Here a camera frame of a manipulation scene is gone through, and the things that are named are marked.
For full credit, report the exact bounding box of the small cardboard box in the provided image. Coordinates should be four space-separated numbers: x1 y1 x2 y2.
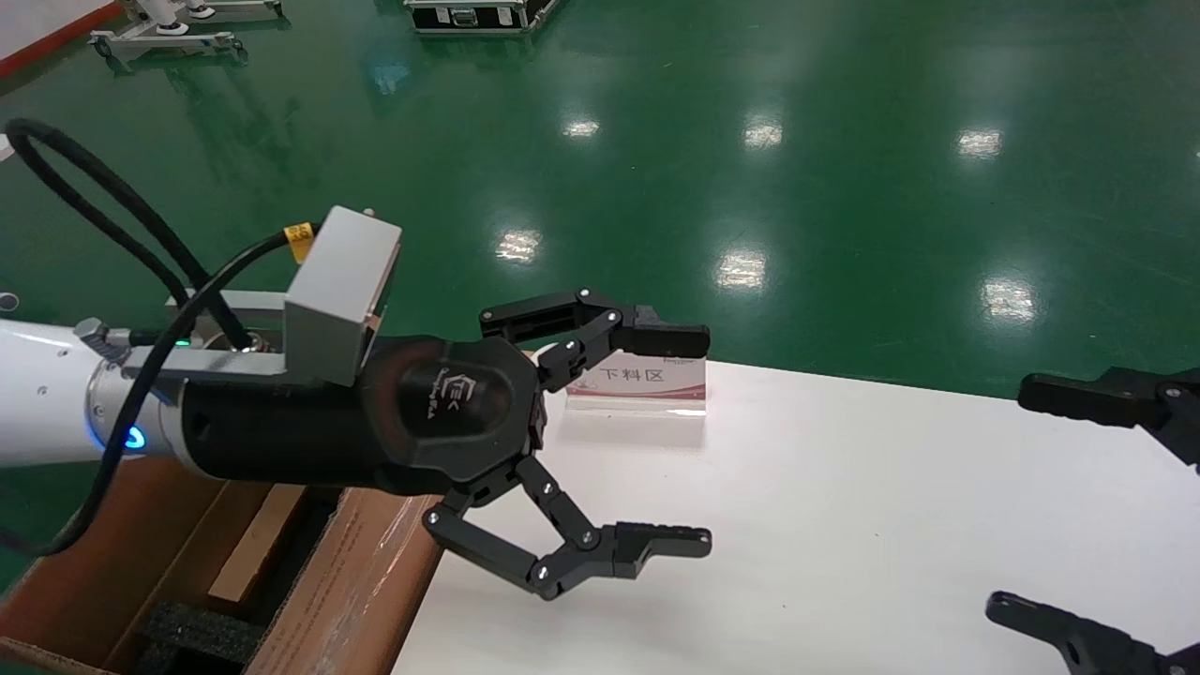
208 483 310 607

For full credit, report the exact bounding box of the black foam block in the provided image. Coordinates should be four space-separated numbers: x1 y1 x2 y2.
136 600 269 675

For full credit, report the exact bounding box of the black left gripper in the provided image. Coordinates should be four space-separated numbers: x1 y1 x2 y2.
178 288 713 601

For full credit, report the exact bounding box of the black aluminium flight case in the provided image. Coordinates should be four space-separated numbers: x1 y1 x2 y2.
405 0 563 36

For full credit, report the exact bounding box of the large cardboard box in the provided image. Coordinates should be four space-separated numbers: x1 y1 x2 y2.
0 457 447 675

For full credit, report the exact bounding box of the white metal wheeled frame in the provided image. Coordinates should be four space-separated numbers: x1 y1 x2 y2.
183 0 284 24
89 0 249 67

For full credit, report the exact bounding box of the thick black looped cable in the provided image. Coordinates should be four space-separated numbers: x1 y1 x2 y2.
5 118 260 353

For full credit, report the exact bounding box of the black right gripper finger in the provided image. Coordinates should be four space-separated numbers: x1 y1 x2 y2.
1018 367 1200 470
986 591 1200 675

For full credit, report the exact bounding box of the black cable yellow tag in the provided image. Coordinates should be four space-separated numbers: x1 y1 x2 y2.
0 223 322 556

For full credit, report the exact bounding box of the clear acrylic sign holder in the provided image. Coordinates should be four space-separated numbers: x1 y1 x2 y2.
565 354 709 419

